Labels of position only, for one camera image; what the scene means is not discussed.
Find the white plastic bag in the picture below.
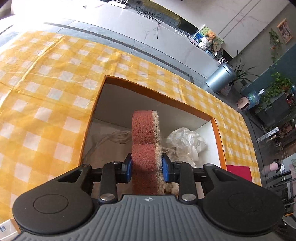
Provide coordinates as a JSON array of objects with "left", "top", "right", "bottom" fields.
[{"left": 162, "top": 127, "right": 208, "bottom": 168}]

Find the red scouring sponge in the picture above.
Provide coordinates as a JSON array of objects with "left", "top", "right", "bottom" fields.
[{"left": 132, "top": 110, "right": 165, "bottom": 195}]

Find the blue white carton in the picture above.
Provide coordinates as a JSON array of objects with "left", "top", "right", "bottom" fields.
[{"left": 0, "top": 218, "right": 21, "bottom": 241}]

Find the orange-rimmed white cardboard box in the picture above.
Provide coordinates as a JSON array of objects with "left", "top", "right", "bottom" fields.
[{"left": 78, "top": 75, "right": 228, "bottom": 197}]

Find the pink small stool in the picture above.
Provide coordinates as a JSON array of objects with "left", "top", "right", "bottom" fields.
[{"left": 237, "top": 96, "right": 250, "bottom": 111}]

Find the dark cabinet with plant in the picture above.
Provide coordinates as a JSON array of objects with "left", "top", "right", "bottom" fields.
[{"left": 254, "top": 72, "right": 295, "bottom": 130}]

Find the blue water bottle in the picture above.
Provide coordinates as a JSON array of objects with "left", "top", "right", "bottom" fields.
[{"left": 247, "top": 89, "right": 265, "bottom": 108}]

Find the yellow checkered tablecloth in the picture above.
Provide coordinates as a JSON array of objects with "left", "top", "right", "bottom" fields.
[{"left": 1, "top": 31, "right": 261, "bottom": 221}]

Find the grey metal trash can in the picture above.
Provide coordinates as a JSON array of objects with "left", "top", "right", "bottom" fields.
[{"left": 206, "top": 63, "right": 236, "bottom": 93}]

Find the potted leafy floor plant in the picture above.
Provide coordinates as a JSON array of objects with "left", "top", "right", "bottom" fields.
[{"left": 229, "top": 51, "right": 258, "bottom": 90}]

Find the hanging green vine plant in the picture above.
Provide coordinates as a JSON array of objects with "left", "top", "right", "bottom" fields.
[{"left": 269, "top": 29, "right": 282, "bottom": 63}]

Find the brown teddy bear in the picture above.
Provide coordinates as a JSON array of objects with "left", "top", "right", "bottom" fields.
[{"left": 202, "top": 30, "right": 217, "bottom": 50}]

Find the white marble tv console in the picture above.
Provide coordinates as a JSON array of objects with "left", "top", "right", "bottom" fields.
[{"left": 9, "top": 1, "right": 218, "bottom": 78}]

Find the white wifi router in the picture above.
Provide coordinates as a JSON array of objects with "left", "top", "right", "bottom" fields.
[{"left": 108, "top": 0, "right": 129, "bottom": 9}]

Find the framed wall picture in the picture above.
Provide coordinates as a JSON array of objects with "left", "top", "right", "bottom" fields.
[{"left": 277, "top": 19, "right": 293, "bottom": 44}]

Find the black cable on console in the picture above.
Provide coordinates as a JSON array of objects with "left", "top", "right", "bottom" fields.
[{"left": 135, "top": 2, "right": 167, "bottom": 40}]

